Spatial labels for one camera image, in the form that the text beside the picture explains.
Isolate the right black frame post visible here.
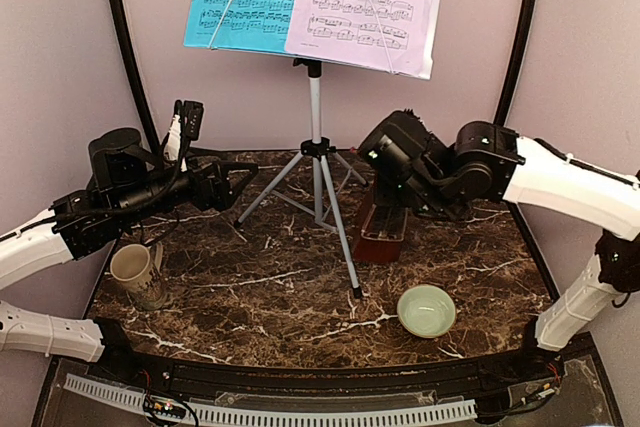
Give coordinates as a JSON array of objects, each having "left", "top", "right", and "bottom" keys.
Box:
[{"left": 493, "top": 0, "right": 536, "bottom": 127}]

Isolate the cream printed mug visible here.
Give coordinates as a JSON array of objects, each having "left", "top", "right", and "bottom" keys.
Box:
[{"left": 109, "top": 242, "right": 168, "bottom": 311}]

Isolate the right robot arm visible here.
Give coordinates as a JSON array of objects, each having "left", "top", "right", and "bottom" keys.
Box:
[{"left": 357, "top": 110, "right": 639, "bottom": 381}]

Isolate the grey folding music stand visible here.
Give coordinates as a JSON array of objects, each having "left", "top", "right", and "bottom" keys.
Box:
[{"left": 183, "top": 0, "right": 449, "bottom": 300}]

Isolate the grey slotted cable duct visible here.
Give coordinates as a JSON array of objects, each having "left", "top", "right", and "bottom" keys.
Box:
[{"left": 63, "top": 374, "right": 477, "bottom": 426}]

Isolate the black frame post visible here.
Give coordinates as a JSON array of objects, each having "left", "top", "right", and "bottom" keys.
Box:
[
  {"left": 493, "top": 0, "right": 536, "bottom": 127},
  {"left": 108, "top": 0, "right": 161, "bottom": 153}
]

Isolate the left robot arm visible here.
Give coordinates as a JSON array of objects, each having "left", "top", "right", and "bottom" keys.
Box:
[{"left": 1, "top": 128, "right": 258, "bottom": 383}]

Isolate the brown wooden metronome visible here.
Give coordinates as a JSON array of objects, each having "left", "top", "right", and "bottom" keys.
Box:
[{"left": 352, "top": 187, "right": 408, "bottom": 264}]

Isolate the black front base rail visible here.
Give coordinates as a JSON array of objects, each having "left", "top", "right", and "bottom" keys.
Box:
[{"left": 54, "top": 336, "right": 601, "bottom": 403}]

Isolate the left black frame post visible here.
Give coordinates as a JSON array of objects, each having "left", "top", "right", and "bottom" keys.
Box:
[{"left": 108, "top": 0, "right": 161, "bottom": 153}]

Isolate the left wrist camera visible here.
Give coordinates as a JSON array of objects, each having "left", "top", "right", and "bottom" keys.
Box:
[{"left": 162, "top": 100, "right": 204, "bottom": 170}]

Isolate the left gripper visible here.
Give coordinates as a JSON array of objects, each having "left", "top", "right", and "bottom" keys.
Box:
[{"left": 115, "top": 145, "right": 258, "bottom": 226}]

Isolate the purple sheet music page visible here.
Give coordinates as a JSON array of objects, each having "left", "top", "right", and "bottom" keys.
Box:
[{"left": 285, "top": 0, "right": 440, "bottom": 80}]

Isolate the pale green ceramic bowl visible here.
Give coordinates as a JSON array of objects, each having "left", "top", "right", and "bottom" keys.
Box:
[{"left": 396, "top": 284, "right": 457, "bottom": 338}]

